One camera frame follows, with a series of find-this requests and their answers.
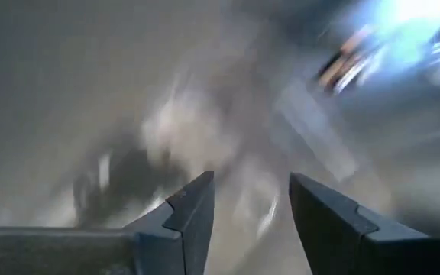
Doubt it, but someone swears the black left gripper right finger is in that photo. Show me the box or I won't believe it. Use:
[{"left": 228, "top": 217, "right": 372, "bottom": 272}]
[{"left": 289, "top": 172, "right": 440, "bottom": 275}]

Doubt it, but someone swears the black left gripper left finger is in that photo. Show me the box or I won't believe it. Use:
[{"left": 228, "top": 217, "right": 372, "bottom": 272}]
[{"left": 0, "top": 170, "right": 215, "bottom": 275}]

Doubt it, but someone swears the black copper battery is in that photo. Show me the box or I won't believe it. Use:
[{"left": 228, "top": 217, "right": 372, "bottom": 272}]
[{"left": 316, "top": 27, "right": 372, "bottom": 92}]

